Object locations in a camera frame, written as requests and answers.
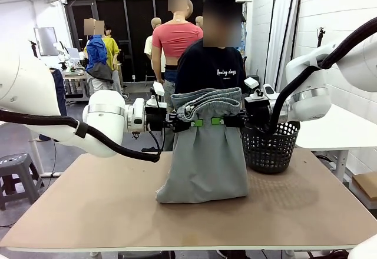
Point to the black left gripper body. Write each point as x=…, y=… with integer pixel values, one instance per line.
x=156, y=119

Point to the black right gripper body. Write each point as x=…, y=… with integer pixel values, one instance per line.
x=257, y=112

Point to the green-tipped left gripper finger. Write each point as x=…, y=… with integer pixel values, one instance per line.
x=184, y=119
x=184, y=126

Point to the green-tipped right gripper finger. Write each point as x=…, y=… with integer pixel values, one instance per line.
x=235, y=116
x=235, y=123

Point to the grey shorts garment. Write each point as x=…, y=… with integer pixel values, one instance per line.
x=206, y=164

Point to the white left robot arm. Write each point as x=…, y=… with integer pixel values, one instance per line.
x=103, y=123

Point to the small white robot arm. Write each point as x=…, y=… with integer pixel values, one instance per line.
x=60, y=54

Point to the black cloth lump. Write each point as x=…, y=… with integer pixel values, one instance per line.
x=150, y=149

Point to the black perforated laundry basket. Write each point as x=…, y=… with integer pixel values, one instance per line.
x=271, y=153

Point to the person's black printed t-shirt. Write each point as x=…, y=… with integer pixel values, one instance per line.
x=206, y=67

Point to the mannequin in cream shirt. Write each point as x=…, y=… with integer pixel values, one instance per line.
x=148, y=47

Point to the mannequin in floral shirt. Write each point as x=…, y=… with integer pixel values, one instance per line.
x=243, y=35

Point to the figure in yellow shirt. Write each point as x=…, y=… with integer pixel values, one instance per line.
x=113, y=50

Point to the mannequin in pink top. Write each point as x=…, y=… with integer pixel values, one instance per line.
x=176, y=38

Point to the white side table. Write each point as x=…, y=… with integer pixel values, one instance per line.
x=338, y=135

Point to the black framed glass partition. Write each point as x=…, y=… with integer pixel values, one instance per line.
x=138, y=35

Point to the cluttered metal work table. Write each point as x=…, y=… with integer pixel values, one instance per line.
x=75, y=82

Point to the bald beige mannequin head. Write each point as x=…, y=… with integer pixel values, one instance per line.
x=199, y=22

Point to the black straight pole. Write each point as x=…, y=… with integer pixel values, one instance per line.
x=290, y=14

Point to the person's left shoe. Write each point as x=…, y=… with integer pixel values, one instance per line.
x=241, y=255

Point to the person's shoe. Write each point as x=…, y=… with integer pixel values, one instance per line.
x=241, y=255
x=224, y=255

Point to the brown cardboard box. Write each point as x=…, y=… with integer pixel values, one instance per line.
x=366, y=185

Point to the person's right shoe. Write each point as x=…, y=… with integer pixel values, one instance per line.
x=224, y=255

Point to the black control box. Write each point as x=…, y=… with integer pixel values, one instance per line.
x=147, y=255

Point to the white table foot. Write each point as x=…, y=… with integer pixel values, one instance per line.
x=95, y=254
x=290, y=253

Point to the black tripod stand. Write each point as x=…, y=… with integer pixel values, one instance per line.
x=33, y=48

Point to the grey plastic stool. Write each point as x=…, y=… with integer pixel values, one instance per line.
x=17, y=167

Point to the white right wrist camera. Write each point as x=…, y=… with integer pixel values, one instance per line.
x=251, y=82

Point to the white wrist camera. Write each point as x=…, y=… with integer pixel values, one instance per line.
x=158, y=88
x=251, y=82

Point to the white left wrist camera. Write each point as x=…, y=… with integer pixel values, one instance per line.
x=158, y=88

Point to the black bent wall pipe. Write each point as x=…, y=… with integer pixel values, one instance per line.
x=272, y=20

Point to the small camera on tripod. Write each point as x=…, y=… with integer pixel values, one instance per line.
x=321, y=32

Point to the grey wall monitor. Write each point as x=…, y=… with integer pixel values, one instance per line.
x=46, y=41

